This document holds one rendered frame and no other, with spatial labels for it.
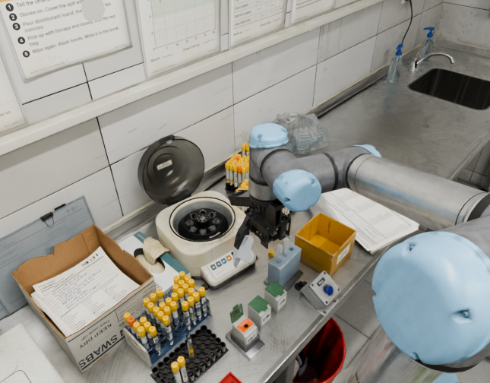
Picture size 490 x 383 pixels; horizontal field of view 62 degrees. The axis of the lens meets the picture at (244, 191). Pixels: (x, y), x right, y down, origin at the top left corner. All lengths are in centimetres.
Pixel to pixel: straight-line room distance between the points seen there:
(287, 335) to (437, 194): 63
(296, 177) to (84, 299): 70
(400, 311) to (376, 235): 95
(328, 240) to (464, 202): 80
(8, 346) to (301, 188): 58
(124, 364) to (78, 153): 56
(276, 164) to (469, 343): 46
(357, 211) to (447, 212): 88
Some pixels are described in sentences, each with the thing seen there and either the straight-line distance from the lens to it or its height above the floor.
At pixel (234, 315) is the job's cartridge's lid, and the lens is 104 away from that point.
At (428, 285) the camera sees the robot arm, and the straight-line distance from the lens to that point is 41.
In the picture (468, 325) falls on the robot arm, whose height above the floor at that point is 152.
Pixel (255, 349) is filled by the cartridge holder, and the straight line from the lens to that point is 108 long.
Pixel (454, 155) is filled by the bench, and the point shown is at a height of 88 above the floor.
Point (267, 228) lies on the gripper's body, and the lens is 91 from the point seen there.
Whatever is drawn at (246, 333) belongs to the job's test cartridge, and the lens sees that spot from 104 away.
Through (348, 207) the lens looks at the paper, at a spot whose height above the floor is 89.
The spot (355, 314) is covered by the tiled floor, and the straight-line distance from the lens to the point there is 228.
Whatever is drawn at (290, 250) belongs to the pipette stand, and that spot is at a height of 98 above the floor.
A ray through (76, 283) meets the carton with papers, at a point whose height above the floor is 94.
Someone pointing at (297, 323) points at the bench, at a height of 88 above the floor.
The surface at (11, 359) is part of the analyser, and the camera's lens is 85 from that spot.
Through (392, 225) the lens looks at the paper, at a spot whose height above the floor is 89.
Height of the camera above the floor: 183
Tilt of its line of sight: 39 degrees down
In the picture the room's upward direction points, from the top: 1 degrees counter-clockwise
